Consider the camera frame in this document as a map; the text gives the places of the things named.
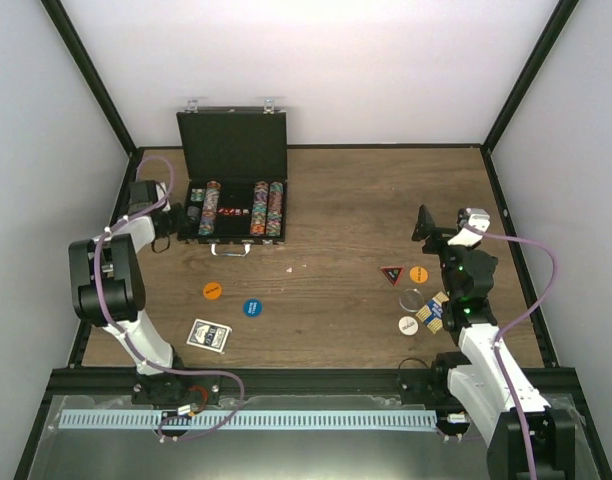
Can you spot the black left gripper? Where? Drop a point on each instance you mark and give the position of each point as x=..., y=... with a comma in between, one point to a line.
x=181, y=220

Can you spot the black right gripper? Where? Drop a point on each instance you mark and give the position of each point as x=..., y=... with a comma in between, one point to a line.
x=439, y=235

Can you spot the orange round button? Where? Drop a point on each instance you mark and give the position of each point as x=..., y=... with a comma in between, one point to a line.
x=418, y=274
x=212, y=290

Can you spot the black poker chip case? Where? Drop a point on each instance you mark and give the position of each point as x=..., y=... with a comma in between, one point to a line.
x=237, y=147

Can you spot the blue yellow card deck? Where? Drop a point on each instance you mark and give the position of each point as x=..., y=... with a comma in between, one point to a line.
x=431, y=313

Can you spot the blue small blind button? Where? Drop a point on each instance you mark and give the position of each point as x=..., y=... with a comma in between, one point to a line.
x=252, y=308

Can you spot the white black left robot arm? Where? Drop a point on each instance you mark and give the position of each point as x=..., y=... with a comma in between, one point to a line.
x=108, y=290

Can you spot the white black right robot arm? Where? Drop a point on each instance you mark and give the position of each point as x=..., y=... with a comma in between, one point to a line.
x=526, y=437

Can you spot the black round cup in case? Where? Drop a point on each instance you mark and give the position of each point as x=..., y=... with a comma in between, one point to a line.
x=193, y=214

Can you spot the tall poker chip row left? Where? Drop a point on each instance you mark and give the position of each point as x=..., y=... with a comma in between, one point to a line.
x=209, y=209

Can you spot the short poker chip stack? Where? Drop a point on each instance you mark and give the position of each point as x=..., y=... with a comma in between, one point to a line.
x=197, y=195

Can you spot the red dice row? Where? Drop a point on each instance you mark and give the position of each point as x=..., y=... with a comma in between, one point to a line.
x=233, y=212

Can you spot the red black triangular token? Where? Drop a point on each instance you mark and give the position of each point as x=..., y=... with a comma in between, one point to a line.
x=393, y=274

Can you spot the clear round plastic disc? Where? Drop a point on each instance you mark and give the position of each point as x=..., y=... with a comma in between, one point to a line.
x=411, y=300

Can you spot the white dealer button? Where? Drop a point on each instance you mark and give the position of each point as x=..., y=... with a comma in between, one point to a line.
x=408, y=325

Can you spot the poker chip row right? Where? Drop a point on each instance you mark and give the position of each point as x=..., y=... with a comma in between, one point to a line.
x=274, y=212

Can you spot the blue white card deck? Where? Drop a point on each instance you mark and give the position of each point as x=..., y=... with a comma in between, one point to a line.
x=209, y=336

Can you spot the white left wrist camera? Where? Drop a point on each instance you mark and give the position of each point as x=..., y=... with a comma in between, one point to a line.
x=162, y=193

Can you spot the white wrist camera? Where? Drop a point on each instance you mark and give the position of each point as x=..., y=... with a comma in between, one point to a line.
x=472, y=224
x=162, y=193

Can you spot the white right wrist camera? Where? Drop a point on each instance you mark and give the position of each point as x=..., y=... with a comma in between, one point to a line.
x=472, y=224

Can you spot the black front mounting rail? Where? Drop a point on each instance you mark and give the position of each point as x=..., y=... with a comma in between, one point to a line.
x=413, y=386

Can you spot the light blue slotted cable duct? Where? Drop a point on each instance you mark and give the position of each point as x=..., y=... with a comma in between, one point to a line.
x=387, y=420

